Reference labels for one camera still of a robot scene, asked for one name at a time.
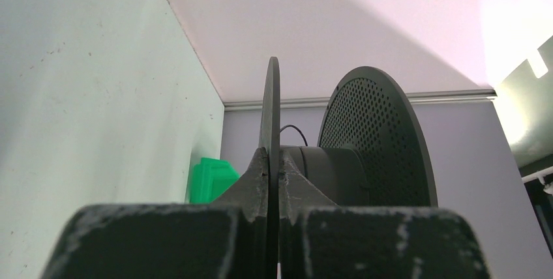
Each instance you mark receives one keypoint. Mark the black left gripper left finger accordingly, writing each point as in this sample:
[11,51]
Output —
[222,239]

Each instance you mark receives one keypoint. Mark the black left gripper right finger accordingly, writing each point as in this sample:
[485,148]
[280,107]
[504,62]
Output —
[319,239]

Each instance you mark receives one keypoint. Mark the green plastic bin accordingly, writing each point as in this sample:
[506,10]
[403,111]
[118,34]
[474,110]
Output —
[209,180]

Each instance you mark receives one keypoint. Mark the dark grey cable spool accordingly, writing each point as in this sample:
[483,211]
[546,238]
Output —
[370,151]

